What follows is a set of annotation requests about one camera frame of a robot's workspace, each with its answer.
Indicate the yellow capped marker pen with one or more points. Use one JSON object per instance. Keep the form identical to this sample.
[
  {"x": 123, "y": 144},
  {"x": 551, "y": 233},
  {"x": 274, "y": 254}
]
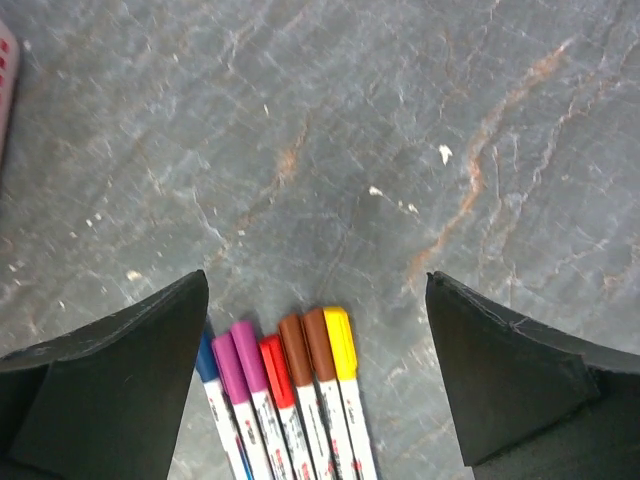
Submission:
[{"x": 346, "y": 364}]

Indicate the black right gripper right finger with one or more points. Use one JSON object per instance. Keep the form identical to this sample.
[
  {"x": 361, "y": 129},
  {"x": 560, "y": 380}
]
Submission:
[{"x": 529, "y": 401}]

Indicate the brown capped marker pen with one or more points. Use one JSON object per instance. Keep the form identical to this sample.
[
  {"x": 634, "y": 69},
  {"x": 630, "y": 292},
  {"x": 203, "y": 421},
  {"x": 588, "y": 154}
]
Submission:
[{"x": 295, "y": 348}]

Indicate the red capped marker pen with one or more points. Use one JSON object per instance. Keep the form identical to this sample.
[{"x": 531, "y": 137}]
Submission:
[{"x": 281, "y": 387}]

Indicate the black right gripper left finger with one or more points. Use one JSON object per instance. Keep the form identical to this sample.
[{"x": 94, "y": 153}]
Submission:
[{"x": 106, "y": 400}]

